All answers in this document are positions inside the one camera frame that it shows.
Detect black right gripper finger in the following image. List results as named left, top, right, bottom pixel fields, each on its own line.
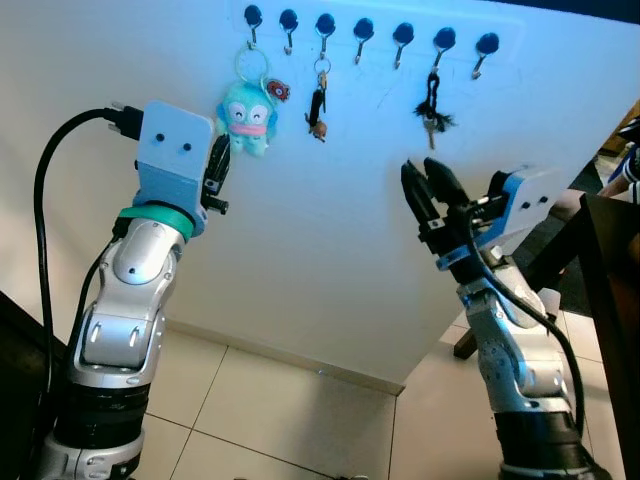
left=400, top=160, right=434, bottom=237
left=423, top=157, right=471, bottom=216

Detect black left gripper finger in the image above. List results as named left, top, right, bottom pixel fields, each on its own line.
left=208, top=135, right=233, bottom=189

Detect white board panel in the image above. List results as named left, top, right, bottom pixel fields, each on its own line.
left=0, top=0, right=640, bottom=393

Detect white sandal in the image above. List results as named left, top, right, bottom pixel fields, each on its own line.
left=536, top=288, right=563, bottom=317

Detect seated person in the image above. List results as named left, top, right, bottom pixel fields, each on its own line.
left=555, top=140, right=640, bottom=216

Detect brown cardboard box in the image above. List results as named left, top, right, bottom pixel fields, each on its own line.
left=605, top=100, right=640, bottom=153

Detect dark brown furniture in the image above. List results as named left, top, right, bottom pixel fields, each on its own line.
left=0, top=288, right=46, bottom=480

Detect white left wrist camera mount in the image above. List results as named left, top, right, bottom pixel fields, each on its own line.
left=133, top=99, right=217, bottom=238

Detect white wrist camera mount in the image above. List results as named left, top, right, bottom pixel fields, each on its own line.
left=133, top=99, right=217, bottom=238
left=490, top=167, right=571, bottom=263

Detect blue plush toy keychain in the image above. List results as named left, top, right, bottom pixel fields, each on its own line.
left=216, top=45, right=293, bottom=159

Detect keys with black tassel cord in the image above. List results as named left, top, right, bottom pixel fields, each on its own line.
left=414, top=68, right=459, bottom=151

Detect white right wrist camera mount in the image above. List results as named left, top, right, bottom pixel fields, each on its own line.
left=490, top=167, right=571, bottom=263

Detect key ring with yellow-capped key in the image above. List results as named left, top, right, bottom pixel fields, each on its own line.
left=306, top=57, right=333, bottom=143

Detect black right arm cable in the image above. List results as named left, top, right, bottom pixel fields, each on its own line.
left=462, top=205, right=591, bottom=441

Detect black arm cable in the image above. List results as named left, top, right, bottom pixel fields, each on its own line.
left=33, top=100, right=146, bottom=421
left=462, top=205, right=591, bottom=441

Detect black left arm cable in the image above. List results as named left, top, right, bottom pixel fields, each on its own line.
left=33, top=100, right=146, bottom=421

